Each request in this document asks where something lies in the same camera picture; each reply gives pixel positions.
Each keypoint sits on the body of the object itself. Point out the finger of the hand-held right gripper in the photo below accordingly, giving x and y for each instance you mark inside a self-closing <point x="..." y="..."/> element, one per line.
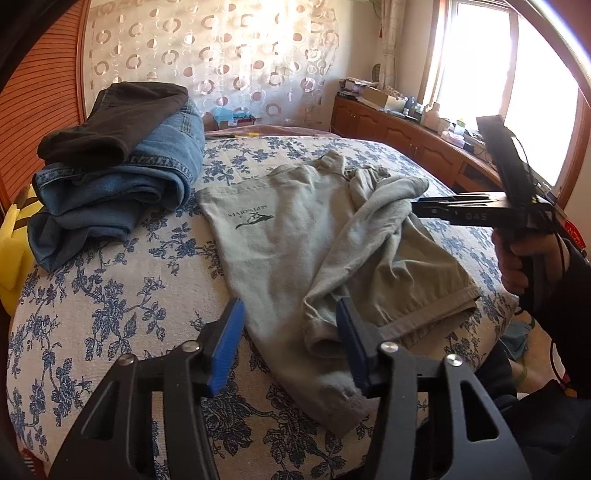
<point x="461" y="201"/>
<point x="461" y="217"/>

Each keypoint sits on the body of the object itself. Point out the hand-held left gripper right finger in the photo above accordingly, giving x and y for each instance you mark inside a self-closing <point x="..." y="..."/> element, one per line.
<point x="347" y="330"/>

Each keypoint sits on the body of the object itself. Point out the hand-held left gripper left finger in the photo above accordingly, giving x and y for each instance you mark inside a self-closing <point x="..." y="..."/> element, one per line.
<point x="228" y="346"/>

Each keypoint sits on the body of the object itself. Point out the grey-green t-shirt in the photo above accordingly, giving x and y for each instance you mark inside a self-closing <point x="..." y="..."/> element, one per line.
<point x="286" y="240"/>

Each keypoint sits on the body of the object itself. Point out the person's right forearm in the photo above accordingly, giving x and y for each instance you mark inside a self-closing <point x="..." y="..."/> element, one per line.
<point x="572" y="314"/>

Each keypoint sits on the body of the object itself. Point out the folded dark brown pants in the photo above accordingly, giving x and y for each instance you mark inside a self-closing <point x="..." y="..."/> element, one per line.
<point x="120" y="124"/>

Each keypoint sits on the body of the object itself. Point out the person's right hand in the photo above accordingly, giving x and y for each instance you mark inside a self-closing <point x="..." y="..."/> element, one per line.
<point x="512" y="272"/>

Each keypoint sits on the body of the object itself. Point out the white plastic bottle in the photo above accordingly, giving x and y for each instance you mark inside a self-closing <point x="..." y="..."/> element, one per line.
<point x="434" y="117"/>

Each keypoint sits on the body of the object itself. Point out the wooden cabinet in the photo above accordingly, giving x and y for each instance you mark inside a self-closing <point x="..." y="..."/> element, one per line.
<point x="397" y="134"/>

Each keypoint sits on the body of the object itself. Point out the window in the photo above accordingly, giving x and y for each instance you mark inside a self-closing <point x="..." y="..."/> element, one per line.
<point x="480" y="60"/>

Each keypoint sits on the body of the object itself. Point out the blue floral bed cover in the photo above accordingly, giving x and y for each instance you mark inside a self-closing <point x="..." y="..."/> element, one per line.
<point x="115" y="300"/>

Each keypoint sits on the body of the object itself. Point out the flat cardboard box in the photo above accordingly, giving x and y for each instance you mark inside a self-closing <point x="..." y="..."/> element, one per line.
<point x="376" y="97"/>

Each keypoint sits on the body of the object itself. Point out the beige side curtain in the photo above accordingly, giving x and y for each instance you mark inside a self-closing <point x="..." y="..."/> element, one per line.
<point x="392" y="41"/>

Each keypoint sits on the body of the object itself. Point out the folded blue jeans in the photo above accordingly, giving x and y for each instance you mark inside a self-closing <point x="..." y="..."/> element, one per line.
<point x="152" y="175"/>

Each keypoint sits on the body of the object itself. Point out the pink flowered blanket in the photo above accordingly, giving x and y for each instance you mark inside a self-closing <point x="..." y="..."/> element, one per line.
<point x="286" y="130"/>

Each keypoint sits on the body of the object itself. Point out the person's dark trousers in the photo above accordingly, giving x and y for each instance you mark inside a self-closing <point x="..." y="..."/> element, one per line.
<point x="545" y="429"/>

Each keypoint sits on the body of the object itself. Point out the open cardboard box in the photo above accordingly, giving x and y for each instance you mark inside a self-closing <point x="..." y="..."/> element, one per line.
<point x="228" y="120"/>

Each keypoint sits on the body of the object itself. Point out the yellow pillow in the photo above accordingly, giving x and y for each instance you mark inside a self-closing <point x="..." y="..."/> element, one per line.
<point x="11" y="249"/>

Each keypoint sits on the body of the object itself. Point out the circle pattern curtain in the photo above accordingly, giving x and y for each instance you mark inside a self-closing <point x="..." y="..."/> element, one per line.
<point x="207" y="46"/>

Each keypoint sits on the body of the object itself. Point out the slatted wooden wardrobe door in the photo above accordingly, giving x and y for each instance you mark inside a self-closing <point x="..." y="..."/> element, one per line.
<point x="41" y="78"/>

